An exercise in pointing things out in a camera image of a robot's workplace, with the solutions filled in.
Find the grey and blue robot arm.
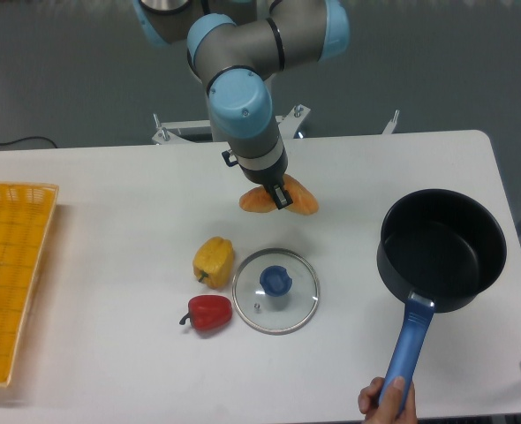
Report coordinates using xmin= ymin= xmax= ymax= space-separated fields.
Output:
xmin=133 ymin=1 xmax=350 ymax=209

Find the yellow bell pepper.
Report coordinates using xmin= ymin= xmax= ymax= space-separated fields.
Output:
xmin=193 ymin=236 xmax=234 ymax=290

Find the person's hand holding pan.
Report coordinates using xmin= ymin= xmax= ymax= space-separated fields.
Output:
xmin=358 ymin=376 xmax=419 ymax=424

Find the black cable on floor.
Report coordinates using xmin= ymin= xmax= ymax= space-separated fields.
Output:
xmin=0 ymin=135 xmax=59 ymax=148

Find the yellow wicker basket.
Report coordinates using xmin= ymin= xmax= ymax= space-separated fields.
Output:
xmin=0 ymin=182 xmax=59 ymax=387

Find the black saucepan with blue handle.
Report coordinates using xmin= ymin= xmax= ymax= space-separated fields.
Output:
xmin=376 ymin=189 xmax=507 ymax=395

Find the orange croissant bread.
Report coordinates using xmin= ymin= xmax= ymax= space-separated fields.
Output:
xmin=239 ymin=174 xmax=319 ymax=216

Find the red bell pepper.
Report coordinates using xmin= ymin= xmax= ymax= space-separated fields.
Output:
xmin=179 ymin=295 xmax=232 ymax=332

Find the glass lid with blue knob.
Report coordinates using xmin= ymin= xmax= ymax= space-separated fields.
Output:
xmin=231 ymin=247 xmax=321 ymax=336

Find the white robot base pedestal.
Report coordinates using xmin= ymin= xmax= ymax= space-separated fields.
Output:
xmin=151 ymin=104 xmax=402 ymax=146

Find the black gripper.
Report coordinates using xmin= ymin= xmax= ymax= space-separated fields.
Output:
xmin=239 ymin=152 xmax=293 ymax=209

